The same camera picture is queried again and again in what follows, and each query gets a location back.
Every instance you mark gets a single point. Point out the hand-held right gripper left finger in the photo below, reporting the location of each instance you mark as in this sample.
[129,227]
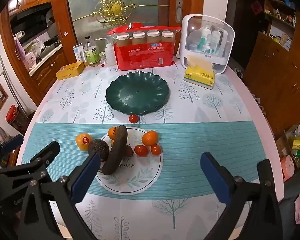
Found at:
[86,177]

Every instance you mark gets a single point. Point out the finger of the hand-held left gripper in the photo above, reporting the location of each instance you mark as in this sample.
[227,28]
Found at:
[48,152]
[13,142]

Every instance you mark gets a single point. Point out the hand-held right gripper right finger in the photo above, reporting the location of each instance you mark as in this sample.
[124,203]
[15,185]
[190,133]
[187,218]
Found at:
[215,180]

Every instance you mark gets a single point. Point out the dark avocado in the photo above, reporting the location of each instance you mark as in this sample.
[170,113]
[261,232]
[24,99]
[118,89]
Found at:
[98,148]

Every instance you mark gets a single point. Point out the yellow orange with sticker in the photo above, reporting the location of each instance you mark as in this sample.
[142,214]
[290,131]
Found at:
[83,141]

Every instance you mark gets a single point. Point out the dark brown elongated fruit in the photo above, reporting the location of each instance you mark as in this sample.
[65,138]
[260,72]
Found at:
[116,152]

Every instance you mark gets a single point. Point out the orange tangerine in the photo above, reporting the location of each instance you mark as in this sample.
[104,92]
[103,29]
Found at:
[150,138]
[112,132]

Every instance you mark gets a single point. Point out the dark green scalloped plate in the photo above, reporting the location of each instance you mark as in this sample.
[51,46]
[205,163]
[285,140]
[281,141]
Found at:
[140,92]

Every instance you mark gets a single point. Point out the red lid container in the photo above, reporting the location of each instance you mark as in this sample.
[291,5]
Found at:
[11,112]

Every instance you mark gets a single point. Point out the white round printed plate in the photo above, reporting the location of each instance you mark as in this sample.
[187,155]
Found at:
[130,180]

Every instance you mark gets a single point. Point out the teal striped table runner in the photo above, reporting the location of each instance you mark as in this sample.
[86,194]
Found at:
[190,142]

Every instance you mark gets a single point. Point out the pink round container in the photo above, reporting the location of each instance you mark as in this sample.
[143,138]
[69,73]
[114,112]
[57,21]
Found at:
[288,167]

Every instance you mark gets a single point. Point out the small red cherry tomato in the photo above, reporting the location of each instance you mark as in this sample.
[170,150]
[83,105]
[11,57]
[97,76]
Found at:
[133,118]

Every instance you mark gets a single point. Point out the tree print tablecloth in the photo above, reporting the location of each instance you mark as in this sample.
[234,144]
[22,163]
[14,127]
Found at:
[190,100]

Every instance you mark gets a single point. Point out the yellow tin box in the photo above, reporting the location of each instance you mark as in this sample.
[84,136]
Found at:
[70,71]

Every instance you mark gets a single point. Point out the silver can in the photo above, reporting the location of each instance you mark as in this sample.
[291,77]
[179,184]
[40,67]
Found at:
[83,57]

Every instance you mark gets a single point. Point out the yellow tissue pack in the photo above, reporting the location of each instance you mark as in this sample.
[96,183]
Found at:
[200,77]

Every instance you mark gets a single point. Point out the white and blue box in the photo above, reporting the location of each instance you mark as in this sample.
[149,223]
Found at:
[77,51]

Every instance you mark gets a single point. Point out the green label glass bottle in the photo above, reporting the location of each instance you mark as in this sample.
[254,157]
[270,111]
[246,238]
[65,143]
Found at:
[92,55]

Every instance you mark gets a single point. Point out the small glass jar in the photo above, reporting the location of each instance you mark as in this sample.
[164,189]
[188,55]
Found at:
[103,58]

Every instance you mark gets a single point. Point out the white squeeze bottle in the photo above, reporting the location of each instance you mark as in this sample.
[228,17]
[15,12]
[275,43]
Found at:
[110,55]

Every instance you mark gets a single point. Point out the wooden cabinet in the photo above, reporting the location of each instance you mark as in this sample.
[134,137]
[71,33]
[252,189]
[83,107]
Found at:
[277,80]

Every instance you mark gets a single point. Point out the red pack of paper cups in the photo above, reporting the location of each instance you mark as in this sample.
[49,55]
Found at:
[145,55]

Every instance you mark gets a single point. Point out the white teal tube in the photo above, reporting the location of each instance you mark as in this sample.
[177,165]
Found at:
[203,41]

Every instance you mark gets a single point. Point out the white cosmetic storage box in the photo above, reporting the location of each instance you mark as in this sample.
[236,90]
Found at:
[185,42]

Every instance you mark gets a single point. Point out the gold door ornament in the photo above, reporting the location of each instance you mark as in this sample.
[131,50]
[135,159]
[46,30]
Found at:
[114,7]

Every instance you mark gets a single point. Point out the red paper decoration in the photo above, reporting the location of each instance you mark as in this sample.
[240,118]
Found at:
[256,6]

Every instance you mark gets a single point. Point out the wooden wall shelf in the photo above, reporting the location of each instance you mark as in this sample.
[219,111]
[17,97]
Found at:
[280,12]

